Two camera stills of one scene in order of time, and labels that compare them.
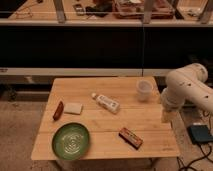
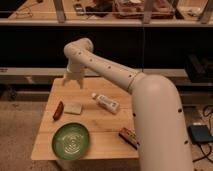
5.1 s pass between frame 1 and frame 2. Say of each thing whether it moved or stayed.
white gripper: moved
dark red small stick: stayed
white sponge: stayed
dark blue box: stayed
